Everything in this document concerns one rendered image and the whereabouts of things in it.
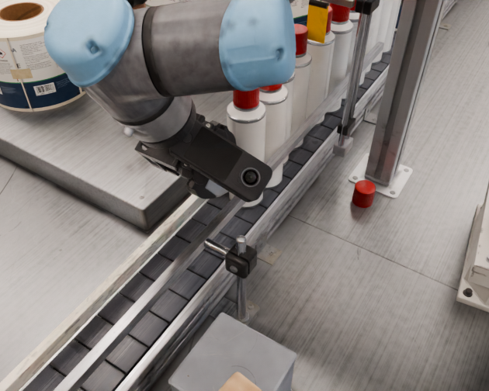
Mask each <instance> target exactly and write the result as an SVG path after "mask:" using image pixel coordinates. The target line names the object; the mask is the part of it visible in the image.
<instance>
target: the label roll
mask: <svg viewBox="0 0 489 391"><path fill-rule="evenodd" d="M59 1H60V0H0V106H1V107H3V108H6V109H11V110H15V111H21V112H35V111H43V110H48V109H54V108H57V107H60V106H64V105H66V104H68V103H70V102H73V101H74V100H76V99H79V98H80V97H82V96H83V95H84V94H85V93H86V92H85V91H84V90H82V89H81V88H80V87H78V86H76V85H74V84H73V83H72V82H71V81H70V80H69V78H68V75H67V74H66V73H65V72H64V71H63V70H62V69H61V68H60V67H59V66H58V64H57V63H56V62H55V61H54V60H53V59H52V58H51V57H50V55H49V54H48V52H47V49H46V47H45V43H44V27H45V26H46V24H47V18H48V16H49V15H50V13H51V11H52V9H53V8H54V6H55V5H56V4H57V3H58V2H59Z"/></svg>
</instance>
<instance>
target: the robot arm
mask: <svg viewBox="0 0 489 391"><path fill-rule="evenodd" d="M294 1H295V0H190V1H185V2H177V3H172V4H167V5H159V6H151V7H146V8H141V9H132V7H131V5H130V3H129V2H128V1H127V0H60V1H59V2H58V3H57V4H56V5H55V6H54V8H53V9H52V11H51V13H50V15H49V16H48V18H47V24H46V26H45V27H44V43H45V47H46V49H47V52H48V54H49V55H50V57H51V58H52V59H53V60H54V61H55V62H56V63H57V64H58V66H59V67H60V68H61V69H62V70H63V71H64V72H65V73H66V74H67V75H68V78H69V80H70V81H71V82H72V83H73V84H74V85H76V86H78V87H80V88H81V89H82V90H84V91H85V92H86V93H87V94H88V95H89V96H90V97H91V98H92V99H94V100H95V101H96V102H97V103H98V104H99V105H100V106H101V107H102V108H103V109H104V110H105V111H107V112H108V114H110V115H111V117H113V118H114V119H115V120H116V121H117V122H118V123H120V124H121V125H122V126H123V127H124V130H123V135H124V136H126V137H132V135H133V136H134V137H135V138H137V139H138V140H139V142H138V144H137V146H136V147H135V149H134V150H135V151H136V152H137V153H139V154H140V155H141V156H142V157H143V158H144V159H146V160H147V161H148V162H149V163H150V164H151V165H153V166H154V167H156V168H159V169H161V170H163V171H166V172H169V173H172V174H173V175H176V176H178V177H179V175H181V176H182V177H183V178H186V179H188V181H187V183H186V187H187V190H188V191H189V192H190V193H192V194H193V195H195V196H198V197H200V198H201V199H215V198H216V197H220V196H222V195H223V194H225V193H227V192H231V193H232V194H234V195H235V196H237V197H238V198H240V199H242V200H244V201H245V202H253V201H255V200H257V199H259V197H260V196H261V194H262V193H263V191H264V189H265V187H266V186H267V185H268V183H269V181H270V179H271V177H272V169H271V168H270V167H269V166H268V165H267V164H265V163H263V162H262V161H260V160H259V159H258V158H256V157H254V156H252V155H251V154H249V153H248V152H247V151H244V150H243V149H241V148H240V147H239V146H237V144H236V140H235V137H234V135H233V133H232V132H231V131H229V129H228V128H227V126H225V125H223V124H221V123H218V122H216V121H214V120H212V121H210V122H207V121H206V120H205V116H203V115H200V114H198V113H196V107H195V104H194V102H193V100H192V99H191V95H199V94H206V93H214V92H227V91H234V90H239V91H243V92H247V91H252V90H255V89H257V88H258V87H263V86H268V85H277V84H282V83H284V82H286V81H288V80H289V79H290V78H291V77H292V75H293V72H294V70H295V66H296V51H297V50H296V36H295V28H294V22H293V13H292V9H291V6H290V4H291V3H292V2H294ZM142 146H144V147H145V148H146V149H147V150H143V148H142ZM149 158H150V159H151V160H150V159H149ZM152 160H153V161H154V162H153V161H152Z"/></svg>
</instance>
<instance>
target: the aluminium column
mask: <svg viewBox="0 0 489 391"><path fill-rule="evenodd" d="M445 4H446V0H404V3H403V6H402V10H401V16H400V20H399V23H398V27H397V34H396V37H395V41H394V47H393V51H392V54H391V59H390V65H389V68H388V72H387V78H386V82H385V85H384V90H383V96H382V99H381V103H380V110H379V113H378V117H377V121H376V127H375V130H374V134H373V141H372V144H371V148H370V152H369V158H368V161H367V166H366V172H365V175H364V177H365V178H368V179H371V180H374V181H375V182H379V183H381V184H384V185H387V186H389V185H390V183H391V182H392V180H393V179H394V177H395V175H396V173H397V171H398V168H399V165H400V162H401V158H402V154H403V152H404V147H405V144H406V141H407V138H408V133H409V130H410V127H411V122H412V120H413V116H414V111H415V109H416V105H417V103H418V98H419V95H420V92H421V87H422V84H423V81H424V78H425V73H426V71H427V67H428V62H429V60H430V57H431V54H432V49H433V46H434V43H435V38H436V35H437V32H438V29H439V24H440V21H441V18H442V14H443V10H444V8H445Z"/></svg>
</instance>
